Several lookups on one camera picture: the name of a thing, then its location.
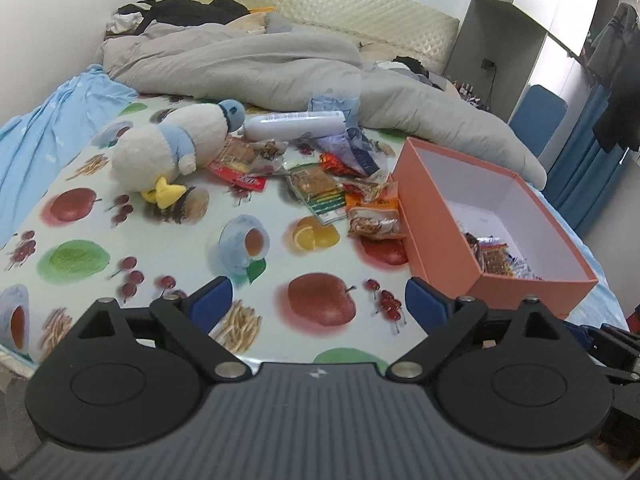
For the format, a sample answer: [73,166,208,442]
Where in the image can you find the blue curtain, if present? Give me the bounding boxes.
[542,82,626,233]

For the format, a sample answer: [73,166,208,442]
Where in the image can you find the grey pillow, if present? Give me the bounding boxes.
[265,12,321,36]

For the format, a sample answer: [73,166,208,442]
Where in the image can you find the white cylindrical bottle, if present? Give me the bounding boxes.
[244,111,347,142]

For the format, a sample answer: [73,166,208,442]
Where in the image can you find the crumpled blue plastic bag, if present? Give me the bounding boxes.
[307,95,396,178]

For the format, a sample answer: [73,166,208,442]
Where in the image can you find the black hanging coat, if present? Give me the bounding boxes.
[592,0,640,153]

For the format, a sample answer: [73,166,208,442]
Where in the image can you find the red foil snack wrapper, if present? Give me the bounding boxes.
[319,152,368,177]

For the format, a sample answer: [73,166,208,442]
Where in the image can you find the fruit print mat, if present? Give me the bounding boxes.
[0,92,501,366]

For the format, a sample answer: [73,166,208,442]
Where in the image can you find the white plush duck toy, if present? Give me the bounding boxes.
[110,99,247,209]

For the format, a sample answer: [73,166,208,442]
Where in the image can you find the red biscuit packet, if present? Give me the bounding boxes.
[207,137,273,192]

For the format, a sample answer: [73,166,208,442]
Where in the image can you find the pile of snack packets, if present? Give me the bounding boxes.
[260,140,408,241]

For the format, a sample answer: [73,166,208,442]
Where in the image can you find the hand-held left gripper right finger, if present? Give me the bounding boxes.
[387,276,571,380]

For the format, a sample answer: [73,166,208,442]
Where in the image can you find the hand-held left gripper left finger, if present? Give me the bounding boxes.
[74,276,248,380]

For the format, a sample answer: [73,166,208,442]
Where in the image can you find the grey duvet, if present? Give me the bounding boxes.
[100,22,548,188]

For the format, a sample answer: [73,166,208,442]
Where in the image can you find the light blue bedsheet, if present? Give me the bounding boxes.
[0,64,628,333]

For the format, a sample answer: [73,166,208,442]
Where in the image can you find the beige pillow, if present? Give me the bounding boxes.
[357,40,401,63]

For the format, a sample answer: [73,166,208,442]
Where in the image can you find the cream pillow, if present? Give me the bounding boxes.
[227,12,271,36]

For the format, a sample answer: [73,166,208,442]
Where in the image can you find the cream quilted headboard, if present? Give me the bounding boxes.
[192,0,461,76]

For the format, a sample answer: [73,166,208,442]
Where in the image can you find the orange cardboard box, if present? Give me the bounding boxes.
[390,136,599,320]

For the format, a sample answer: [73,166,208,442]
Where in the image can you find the white clothes heap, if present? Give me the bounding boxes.
[105,2,151,36]

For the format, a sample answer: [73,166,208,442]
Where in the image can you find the dark folded clothes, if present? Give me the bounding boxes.
[392,56,453,92]

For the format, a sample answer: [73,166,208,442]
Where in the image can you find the cream quilted mattress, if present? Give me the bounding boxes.
[0,347,46,386]

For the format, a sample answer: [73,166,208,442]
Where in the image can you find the black clothes heap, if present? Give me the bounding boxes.
[137,0,251,26]

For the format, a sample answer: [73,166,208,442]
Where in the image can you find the grey hanging jacket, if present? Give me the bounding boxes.
[585,2,631,83]

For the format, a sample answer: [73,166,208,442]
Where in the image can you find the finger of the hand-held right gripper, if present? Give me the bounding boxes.
[572,324,632,368]

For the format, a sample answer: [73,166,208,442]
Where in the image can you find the clutter of small bottles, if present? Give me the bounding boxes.
[452,79,493,111]

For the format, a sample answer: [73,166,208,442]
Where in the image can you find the blue padded board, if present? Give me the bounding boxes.
[507,84,568,158]

